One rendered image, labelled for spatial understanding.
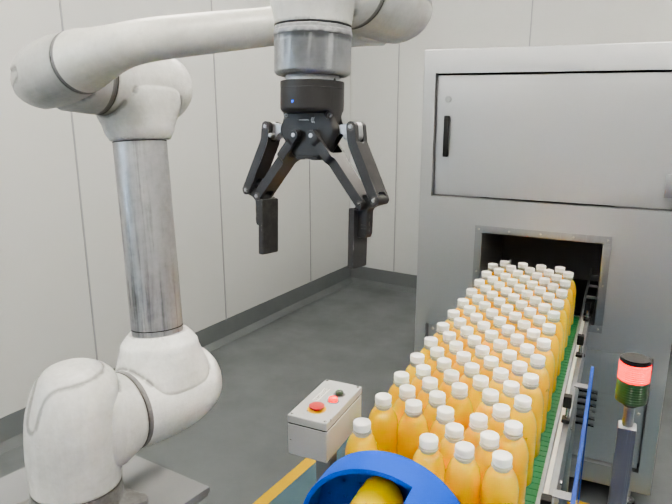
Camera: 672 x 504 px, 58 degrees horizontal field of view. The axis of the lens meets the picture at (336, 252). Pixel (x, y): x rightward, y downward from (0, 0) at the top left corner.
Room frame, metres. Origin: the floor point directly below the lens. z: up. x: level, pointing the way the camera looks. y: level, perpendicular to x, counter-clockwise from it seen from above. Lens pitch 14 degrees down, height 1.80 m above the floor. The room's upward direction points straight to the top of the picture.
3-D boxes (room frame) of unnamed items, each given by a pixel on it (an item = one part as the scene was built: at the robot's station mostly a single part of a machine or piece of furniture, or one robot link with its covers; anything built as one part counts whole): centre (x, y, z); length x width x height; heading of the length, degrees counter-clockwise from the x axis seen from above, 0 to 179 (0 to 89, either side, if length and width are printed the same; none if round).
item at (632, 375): (1.21, -0.64, 1.23); 0.06 x 0.06 x 0.04
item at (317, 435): (1.32, 0.02, 1.05); 0.20 x 0.10 x 0.10; 155
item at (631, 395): (1.21, -0.64, 1.18); 0.06 x 0.06 x 0.05
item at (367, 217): (0.68, -0.04, 1.67); 0.03 x 0.01 x 0.05; 56
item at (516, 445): (1.18, -0.38, 1.00); 0.07 x 0.07 x 0.20
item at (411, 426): (1.28, -0.18, 1.00); 0.07 x 0.07 x 0.20
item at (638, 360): (1.21, -0.64, 1.18); 0.06 x 0.06 x 0.16
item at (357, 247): (0.69, -0.03, 1.64); 0.03 x 0.01 x 0.07; 145
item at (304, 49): (0.74, 0.03, 1.84); 0.09 x 0.09 x 0.06
